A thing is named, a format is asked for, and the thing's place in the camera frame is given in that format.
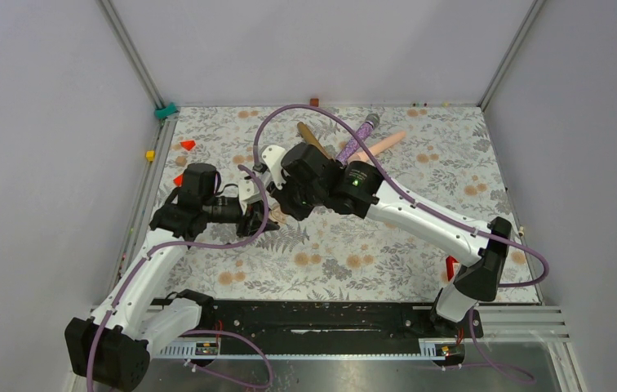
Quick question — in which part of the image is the beige charging case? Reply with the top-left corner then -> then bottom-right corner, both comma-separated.
270,210 -> 287,225

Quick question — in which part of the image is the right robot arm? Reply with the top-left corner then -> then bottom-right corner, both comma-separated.
259,143 -> 512,336

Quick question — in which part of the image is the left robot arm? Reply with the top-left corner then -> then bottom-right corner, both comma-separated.
64,163 -> 272,391

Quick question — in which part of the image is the gold microphone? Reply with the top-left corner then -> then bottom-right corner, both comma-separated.
296,122 -> 332,158

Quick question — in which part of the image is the pink microphone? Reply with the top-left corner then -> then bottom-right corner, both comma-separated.
348,131 -> 406,163

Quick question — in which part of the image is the beige small block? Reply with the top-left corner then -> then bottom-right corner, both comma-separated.
175,156 -> 187,167

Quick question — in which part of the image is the red triangle block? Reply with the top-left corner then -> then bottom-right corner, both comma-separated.
180,140 -> 196,151

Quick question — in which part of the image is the purple glitter microphone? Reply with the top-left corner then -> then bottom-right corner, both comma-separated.
335,113 -> 380,164

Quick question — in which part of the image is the teal corner clip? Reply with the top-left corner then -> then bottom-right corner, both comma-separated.
154,102 -> 178,120

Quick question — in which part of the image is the floral table mat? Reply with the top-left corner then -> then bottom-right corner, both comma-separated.
156,107 -> 513,302

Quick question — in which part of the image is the red box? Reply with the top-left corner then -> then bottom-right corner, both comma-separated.
445,256 -> 459,282

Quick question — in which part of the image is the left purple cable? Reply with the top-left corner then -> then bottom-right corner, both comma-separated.
85,164 -> 271,392

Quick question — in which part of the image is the purple cable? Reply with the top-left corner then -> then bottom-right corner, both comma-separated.
178,328 -> 275,390
85,164 -> 271,392
252,104 -> 550,385

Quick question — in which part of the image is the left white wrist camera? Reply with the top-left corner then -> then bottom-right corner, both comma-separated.
237,177 -> 262,215

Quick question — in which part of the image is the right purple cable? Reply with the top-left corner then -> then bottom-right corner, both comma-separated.
252,104 -> 550,385

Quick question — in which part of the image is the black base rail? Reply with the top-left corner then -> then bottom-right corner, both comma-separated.
197,300 -> 470,356

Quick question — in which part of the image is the bottom purple cable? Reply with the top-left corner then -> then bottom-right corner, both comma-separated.
178,328 -> 275,390

